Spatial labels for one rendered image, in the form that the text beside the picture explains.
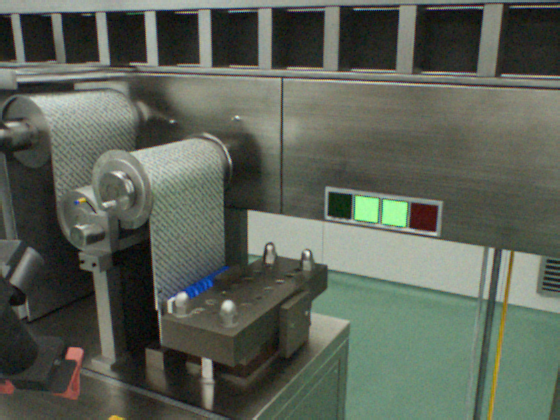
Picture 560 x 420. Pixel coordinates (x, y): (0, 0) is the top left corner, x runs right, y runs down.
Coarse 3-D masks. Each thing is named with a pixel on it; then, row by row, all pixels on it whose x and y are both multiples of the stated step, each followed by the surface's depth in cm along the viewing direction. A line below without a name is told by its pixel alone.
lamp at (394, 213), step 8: (384, 200) 119; (392, 200) 118; (384, 208) 120; (392, 208) 119; (400, 208) 118; (384, 216) 120; (392, 216) 119; (400, 216) 119; (392, 224) 120; (400, 224) 119
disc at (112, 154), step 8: (112, 152) 106; (120, 152) 105; (104, 160) 108; (128, 160) 105; (136, 160) 104; (96, 168) 109; (136, 168) 105; (144, 168) 104; (96, 176) 110; (144, 176) 104; (96, 184) 110; (144, 184) 105; (96, 192) 111; (152, 192) 105; (96, 200) 112; (152, 200) 105; (144, 208) 106; (144, 216) 107; (120, 224) 110; (128, 224) 110; (136, 224) 109
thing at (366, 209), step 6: (360, 198) 121; (366, 198) 121; (372, 198) 120; (360, 204) 122; (366, 204) 121; (372, 204) 121; (378, 204) 120; (360, 210) 122; (366, 210) 122; (372, 210) 121; (378, 210) 121; (360, 216) 123; (366, 216) 122; (372, 216) 121
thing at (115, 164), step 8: (112, 160) 106; (120, 160) 105; (104, 168) 108; (112, 168) 107; (120, 168) 106; (128, 168) 105; (136, 176) 105; (136, 184) 105; (144, 192) 105; (136, 200) 106; (144, 200) 106; (136, 208) 107; (120, 216) 109; (128, 216) 108; (136, 216) 108
